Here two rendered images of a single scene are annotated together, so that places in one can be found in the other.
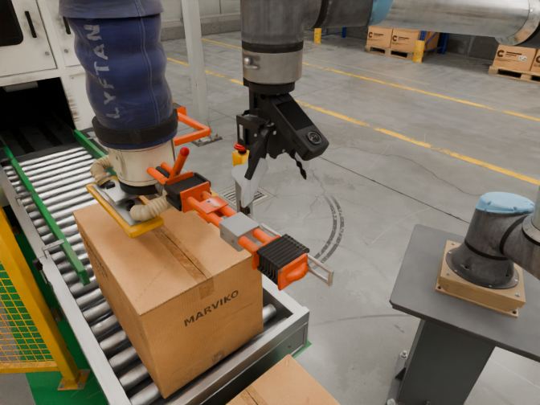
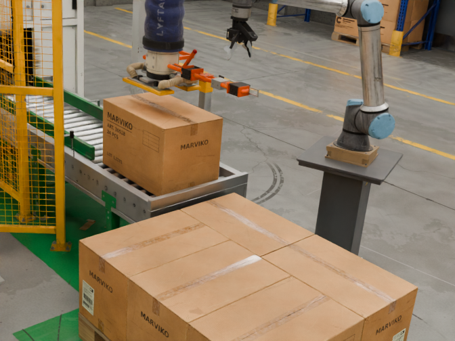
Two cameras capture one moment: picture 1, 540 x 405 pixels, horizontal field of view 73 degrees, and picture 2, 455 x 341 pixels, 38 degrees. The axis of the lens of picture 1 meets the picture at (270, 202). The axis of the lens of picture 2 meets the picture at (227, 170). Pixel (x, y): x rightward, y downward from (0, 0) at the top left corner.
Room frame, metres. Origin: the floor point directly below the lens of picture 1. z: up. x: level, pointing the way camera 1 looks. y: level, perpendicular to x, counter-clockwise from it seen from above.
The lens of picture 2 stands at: (-2.57, 0.20, 2.04)
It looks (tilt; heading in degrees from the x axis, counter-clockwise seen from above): 22 degrees down; 356
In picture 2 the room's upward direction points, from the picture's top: 5 degrees clockwise
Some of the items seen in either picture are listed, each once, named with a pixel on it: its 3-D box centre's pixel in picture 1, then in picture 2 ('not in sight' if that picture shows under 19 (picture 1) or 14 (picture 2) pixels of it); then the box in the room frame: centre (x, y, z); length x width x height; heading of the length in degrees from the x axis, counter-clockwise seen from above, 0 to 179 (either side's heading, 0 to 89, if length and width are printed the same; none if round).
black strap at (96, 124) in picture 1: (137, 121); (164, 41); (0.99, 0.38, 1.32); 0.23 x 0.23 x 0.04
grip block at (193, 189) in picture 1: (188, 190); (191, 72); (0.80, 0.21, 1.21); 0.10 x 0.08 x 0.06; 132
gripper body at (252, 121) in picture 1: (268, 116); (238, 29); (0.58, 0.00, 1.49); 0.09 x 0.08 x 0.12; 41
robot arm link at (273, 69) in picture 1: (270, 64); (240, 12); (0.57, 0.00, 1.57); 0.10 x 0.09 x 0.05; 131
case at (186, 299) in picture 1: (169, 272); (160, 141); (0.98, 0.37, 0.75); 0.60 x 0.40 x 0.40; 40
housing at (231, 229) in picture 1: (239, 231); (220, 83); (0.64, 0.07, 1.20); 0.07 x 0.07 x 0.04; 42
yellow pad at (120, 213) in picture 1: (120, 199); (147, 82); (0.93, 0.45, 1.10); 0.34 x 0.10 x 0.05; 42
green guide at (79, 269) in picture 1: (28, 201); (24, 117); (1.68, 1.32, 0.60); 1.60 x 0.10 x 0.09; 41
